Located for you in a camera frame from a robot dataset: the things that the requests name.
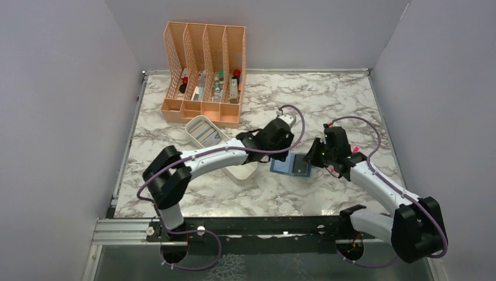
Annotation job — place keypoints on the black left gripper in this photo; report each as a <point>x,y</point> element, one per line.
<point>286,140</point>

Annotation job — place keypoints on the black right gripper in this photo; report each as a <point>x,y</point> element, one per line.
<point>311,157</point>

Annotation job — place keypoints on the teal card holder wallet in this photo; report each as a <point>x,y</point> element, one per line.
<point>284,167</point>

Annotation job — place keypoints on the dark credit card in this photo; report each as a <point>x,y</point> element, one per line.
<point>300,166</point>

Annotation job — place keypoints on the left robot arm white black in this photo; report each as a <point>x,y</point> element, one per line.
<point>170,173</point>

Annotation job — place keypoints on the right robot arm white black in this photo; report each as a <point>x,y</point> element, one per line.
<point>414,226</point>

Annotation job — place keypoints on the white oblong plastic tray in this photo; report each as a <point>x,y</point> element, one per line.
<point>219,157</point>

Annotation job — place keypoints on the teal capped tubes in organizer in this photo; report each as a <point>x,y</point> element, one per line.
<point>218,85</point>

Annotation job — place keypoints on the red capped stick in organizer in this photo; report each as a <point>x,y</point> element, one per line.
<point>234,87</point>

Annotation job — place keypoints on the grey box in organizer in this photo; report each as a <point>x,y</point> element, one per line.
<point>199,88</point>

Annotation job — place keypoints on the peach plastic file organizer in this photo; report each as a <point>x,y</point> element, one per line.
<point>208,72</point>

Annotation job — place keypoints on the red black item in organizer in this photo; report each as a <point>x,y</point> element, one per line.
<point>184,84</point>

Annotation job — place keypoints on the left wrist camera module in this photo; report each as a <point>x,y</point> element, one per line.
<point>286,120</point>

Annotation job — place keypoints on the black mounting rail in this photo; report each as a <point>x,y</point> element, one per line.
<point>256,235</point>

